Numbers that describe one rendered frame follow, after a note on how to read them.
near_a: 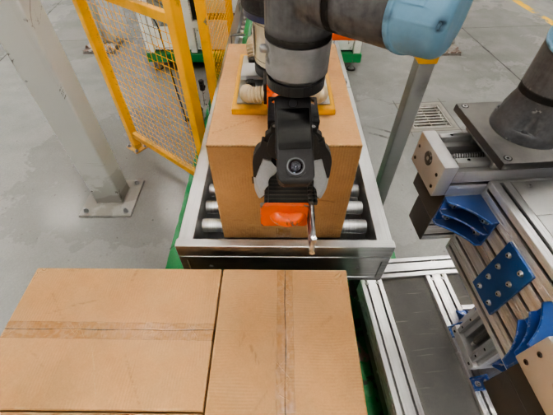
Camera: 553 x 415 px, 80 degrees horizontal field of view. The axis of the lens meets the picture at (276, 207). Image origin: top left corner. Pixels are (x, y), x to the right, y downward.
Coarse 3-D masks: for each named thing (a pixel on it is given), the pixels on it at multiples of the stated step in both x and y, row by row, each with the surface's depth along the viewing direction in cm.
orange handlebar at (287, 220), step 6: (336, 36) 96; (342, 36) 96; (270, 216) 51; (276, 216) 51; (282, 216) 50; (288, 216) 50; (294, 216) 50; (300, 216) 51; (276, 222) 51; (282, 222) 50; (288, 222) 50; (294, 222) 50; (300, 222) 51
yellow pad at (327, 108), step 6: (324, 84) 99; (330, 84) 100; (330, 90) 98; (330, 96) 95; (324, 102) 92; (330, 102) 93; (318, 108) 91; (324, 108) 91; (330, 108) 91; (324, 114) 92; (330, 114) 92
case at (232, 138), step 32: (224, 64) 112; (224, 96) 99; (224, 128) 88; (256, 128) 88; (320, 128) 88; (352, 128) 88; (224, 160) 87; (352, 160) 87; (224, 192) 96; (224, 224) 108; (256, 224) 108; (320, 224) 108
